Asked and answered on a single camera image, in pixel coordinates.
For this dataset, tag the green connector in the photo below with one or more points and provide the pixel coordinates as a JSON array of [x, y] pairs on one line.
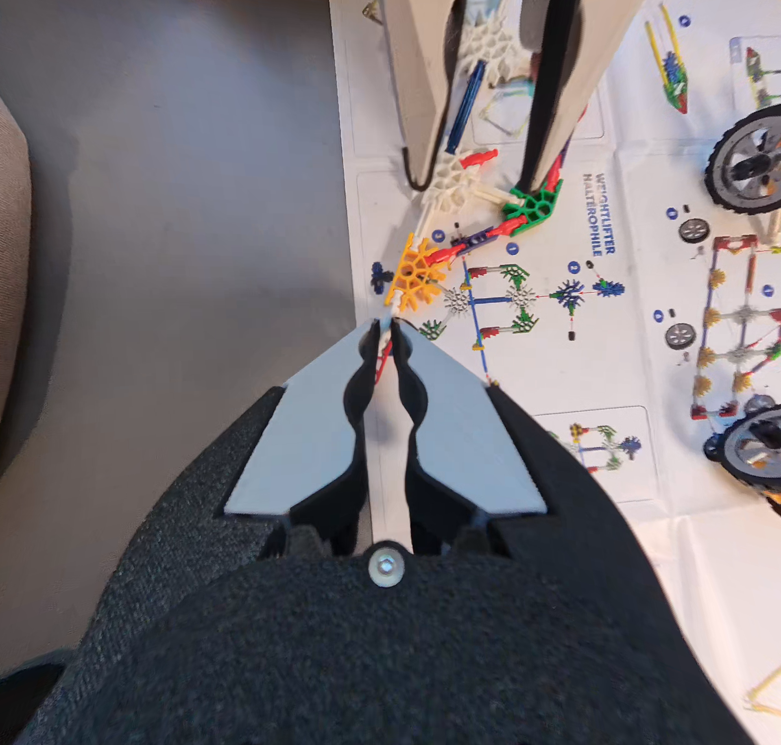
[[537, 205]]

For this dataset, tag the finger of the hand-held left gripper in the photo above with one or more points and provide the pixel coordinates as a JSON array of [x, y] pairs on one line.
[[421, 55], [601, 25]]

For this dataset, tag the red rod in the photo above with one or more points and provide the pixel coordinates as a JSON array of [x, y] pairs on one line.
[[552, 174], [506, 226], [479, 159], [439, 256]]

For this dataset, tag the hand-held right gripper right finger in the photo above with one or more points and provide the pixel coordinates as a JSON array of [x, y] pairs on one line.
[[470, 452]]

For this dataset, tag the toy wheel pair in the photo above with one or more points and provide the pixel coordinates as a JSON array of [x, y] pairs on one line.
[[747, 159], [753, 446]]

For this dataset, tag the purple connector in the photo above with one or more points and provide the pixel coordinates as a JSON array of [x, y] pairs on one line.
[[473, 240]]

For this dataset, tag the white printed instruction sheet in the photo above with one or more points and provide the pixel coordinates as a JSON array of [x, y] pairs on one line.
[[634, 116]]

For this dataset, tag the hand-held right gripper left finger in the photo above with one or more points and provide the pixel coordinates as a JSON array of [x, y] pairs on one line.
[[305, 446]]

